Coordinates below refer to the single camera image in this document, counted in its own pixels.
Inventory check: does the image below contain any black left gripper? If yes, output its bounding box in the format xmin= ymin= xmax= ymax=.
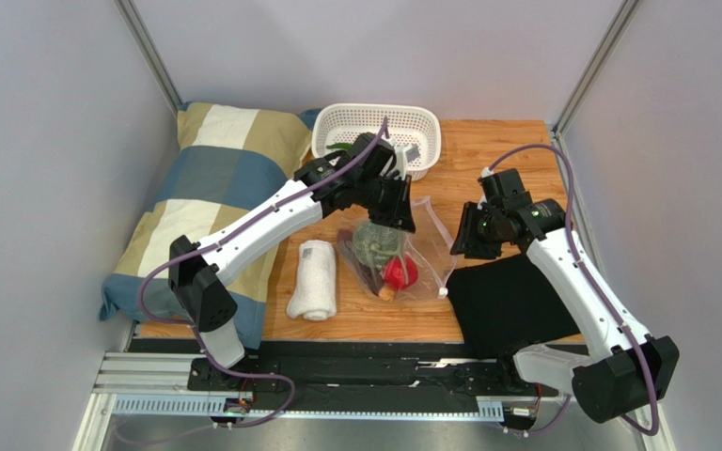
xmin=353 ymin=173 xmax=416 ymax=234

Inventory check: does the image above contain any green fake leafy vegetable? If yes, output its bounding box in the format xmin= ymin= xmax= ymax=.
xmin=353 ymin=221 xmax=405 ymax=270

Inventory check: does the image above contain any clear zip top bag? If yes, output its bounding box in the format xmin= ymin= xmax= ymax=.
xmin=340 ymin=196 xmax=457 ymax=302

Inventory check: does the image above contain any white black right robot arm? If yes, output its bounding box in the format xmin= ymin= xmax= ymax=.
xmin=450 ymin=199 xmax=680 ymax=435

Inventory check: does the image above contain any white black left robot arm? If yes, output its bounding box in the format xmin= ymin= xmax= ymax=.
xmin=168 ymin=156 xmax=416 ymax=368

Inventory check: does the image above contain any red fake tomato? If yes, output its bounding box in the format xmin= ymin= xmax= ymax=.
xmin=381 ymin=256 xmax=418 ymax=291

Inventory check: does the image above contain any black cloth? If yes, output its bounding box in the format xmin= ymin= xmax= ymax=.
xmin=447 ymin=255 xmax=579 ymax=360

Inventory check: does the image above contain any white perforated plastic basket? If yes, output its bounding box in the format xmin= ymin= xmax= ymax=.
xmin=310 ymin=102 xmax=442 ymax=182

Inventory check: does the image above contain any rolled white towel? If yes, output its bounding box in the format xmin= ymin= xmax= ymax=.
xmin=286 ymin=240 xmax=337 ymax=321

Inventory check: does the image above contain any plaid blue beige pillow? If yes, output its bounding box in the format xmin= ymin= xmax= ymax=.
xmin=99 ymin=102 xmax=318 ymax=321

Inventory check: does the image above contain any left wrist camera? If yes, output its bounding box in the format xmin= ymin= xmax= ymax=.
xmin=348 ymin=132 xmax=428 ymax=181

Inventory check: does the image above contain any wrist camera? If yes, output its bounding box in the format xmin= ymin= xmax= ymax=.
xmin=348 ymin=132 xmax=428 ymax=181
xmin=478 ymin=167 xmax=533 ymax=214

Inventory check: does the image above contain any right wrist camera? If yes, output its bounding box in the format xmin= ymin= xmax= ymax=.
xmin=478 ymin=167 xmax=533 ymax=214

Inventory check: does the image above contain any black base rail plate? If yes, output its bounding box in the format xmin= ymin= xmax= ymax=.
xmin=126 ymin=337 xmax=562 ymax=414

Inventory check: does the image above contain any aluminium frame rail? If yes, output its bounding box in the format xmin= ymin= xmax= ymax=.
xmin=73 ymin=339 xmax=675 ymax=450

